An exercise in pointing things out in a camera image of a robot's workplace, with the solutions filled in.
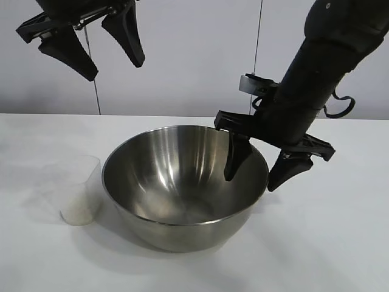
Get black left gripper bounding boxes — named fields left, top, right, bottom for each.
left=15, top=0, right=146, bottom=82

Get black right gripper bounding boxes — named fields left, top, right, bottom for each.
left=214, top=99, right=335, bottom=192

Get stainless steel mixing bowl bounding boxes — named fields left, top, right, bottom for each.
left=102, top=124, right=270, bottom=253

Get clear plastic measuring cup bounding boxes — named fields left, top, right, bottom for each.
left=42, top=154, right=103, bottom=228

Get white rice grains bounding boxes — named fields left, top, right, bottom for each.
left=60, top=194, right=94, bottom=228

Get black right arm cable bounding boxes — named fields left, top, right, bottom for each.
left=322, top=80, right=356, bottom=119
left=251, top=96, right=275, bottom=118

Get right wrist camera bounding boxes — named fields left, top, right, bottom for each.
left=239, top=72, right=282, bottom=98

